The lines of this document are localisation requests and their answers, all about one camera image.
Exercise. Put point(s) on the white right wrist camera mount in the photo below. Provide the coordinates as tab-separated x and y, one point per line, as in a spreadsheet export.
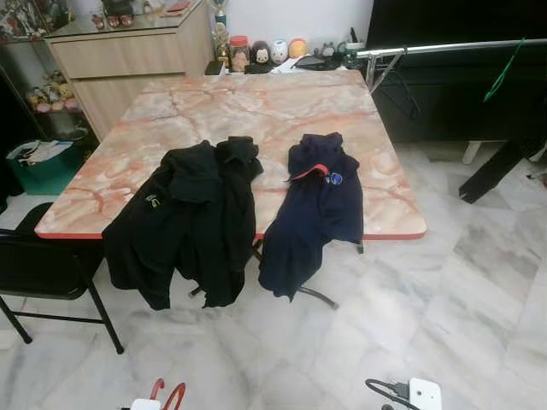
425	395

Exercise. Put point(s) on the black television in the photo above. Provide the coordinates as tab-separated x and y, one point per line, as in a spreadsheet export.
461	17

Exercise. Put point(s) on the pink marble folding table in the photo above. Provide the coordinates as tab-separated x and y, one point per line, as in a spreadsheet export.
256	111

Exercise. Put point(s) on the long black garment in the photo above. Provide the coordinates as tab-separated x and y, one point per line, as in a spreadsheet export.
496	171

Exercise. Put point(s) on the jar with red lid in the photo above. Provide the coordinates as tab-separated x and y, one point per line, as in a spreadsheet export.
239	55

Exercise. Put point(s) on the white round figurine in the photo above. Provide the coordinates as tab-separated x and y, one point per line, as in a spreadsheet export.
279	51

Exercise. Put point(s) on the green storage bin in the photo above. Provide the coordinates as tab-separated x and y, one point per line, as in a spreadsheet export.
47	171

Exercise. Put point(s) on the black shirt with white logo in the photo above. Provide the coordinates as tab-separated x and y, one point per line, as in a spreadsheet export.
188	231

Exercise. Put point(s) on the glass display cabinet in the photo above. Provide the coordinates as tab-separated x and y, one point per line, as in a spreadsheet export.
34	94

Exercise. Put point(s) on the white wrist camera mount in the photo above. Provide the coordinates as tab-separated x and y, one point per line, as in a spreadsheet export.
145	404
425	395

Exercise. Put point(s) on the black round figurine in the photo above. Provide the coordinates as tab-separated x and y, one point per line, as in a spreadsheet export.
261	58

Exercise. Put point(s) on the green hanger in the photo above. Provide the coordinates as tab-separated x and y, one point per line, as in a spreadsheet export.
502	70

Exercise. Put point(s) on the black TV cabinet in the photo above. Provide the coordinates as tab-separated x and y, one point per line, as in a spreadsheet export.
444	102

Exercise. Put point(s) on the gold trophy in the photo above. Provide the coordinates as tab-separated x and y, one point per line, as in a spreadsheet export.
220	38

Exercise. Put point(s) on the orange round figurine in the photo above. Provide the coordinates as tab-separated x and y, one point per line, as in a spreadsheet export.
297	48

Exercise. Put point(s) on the light wooden cabinet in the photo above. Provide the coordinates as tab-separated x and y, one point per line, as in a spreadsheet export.
128	60

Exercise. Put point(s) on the red hanger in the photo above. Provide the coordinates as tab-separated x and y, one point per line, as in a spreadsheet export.
155	389

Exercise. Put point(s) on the thin black hanger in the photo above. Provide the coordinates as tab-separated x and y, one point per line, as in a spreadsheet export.
410	90

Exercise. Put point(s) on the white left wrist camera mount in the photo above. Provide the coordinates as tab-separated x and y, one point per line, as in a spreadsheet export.
145	404

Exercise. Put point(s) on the navy shirt with red collar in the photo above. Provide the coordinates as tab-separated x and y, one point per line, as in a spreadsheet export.
312	222

